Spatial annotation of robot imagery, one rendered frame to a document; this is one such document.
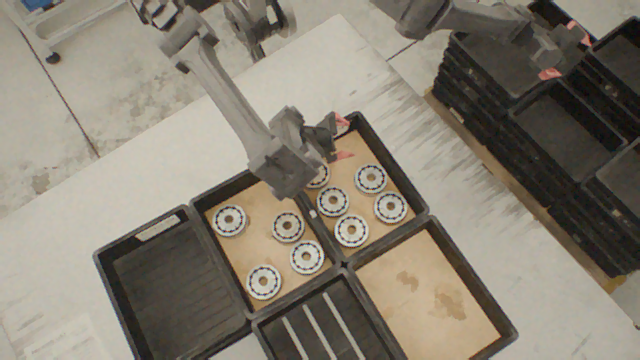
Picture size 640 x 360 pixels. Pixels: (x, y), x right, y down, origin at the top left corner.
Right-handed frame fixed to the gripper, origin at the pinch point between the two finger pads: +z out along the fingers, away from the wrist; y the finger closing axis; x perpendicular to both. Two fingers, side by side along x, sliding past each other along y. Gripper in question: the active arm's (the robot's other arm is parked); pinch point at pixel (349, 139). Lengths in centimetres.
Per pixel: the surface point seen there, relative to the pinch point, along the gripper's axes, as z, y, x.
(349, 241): 1.1, -28.9, 9.3
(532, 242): 60, -36, -12
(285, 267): -14.2, -33.4, 22.4
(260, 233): -18.7, -21.9, 27.2
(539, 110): 112, 23, 1
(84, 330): -62, -42, 69
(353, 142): 11.0, 4.0, 11.2
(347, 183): 6.3, -9.9, 12.2
